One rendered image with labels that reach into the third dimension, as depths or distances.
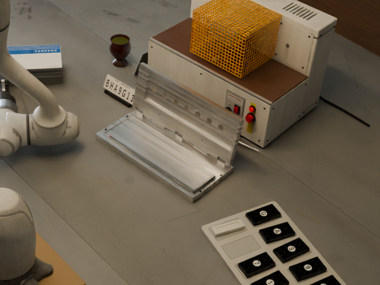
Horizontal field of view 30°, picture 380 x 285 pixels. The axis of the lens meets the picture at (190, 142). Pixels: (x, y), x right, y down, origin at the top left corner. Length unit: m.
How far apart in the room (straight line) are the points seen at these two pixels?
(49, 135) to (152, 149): 0.35
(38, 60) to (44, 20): 0.45
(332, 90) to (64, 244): 1.25
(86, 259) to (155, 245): 0.21
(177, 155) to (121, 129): 0.23
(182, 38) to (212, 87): 0.25
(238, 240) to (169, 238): 0.20
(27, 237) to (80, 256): 0.27
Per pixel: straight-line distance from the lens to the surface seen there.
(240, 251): 2.10
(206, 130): 2.34
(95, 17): 3.11
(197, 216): 2.19
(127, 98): 2.59
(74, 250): 2.10
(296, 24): 2.45
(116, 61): 2.80
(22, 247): 1.85
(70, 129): 2.31
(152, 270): 2.05
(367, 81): 2.91
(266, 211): 2.21
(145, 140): 2.42
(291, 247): 2.12
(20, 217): 1.81
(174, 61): 2.55
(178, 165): 2.33
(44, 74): 2.69
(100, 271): 2.04
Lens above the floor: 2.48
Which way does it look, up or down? 40 degrees down
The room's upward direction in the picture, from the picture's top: 5 degrees clockwise
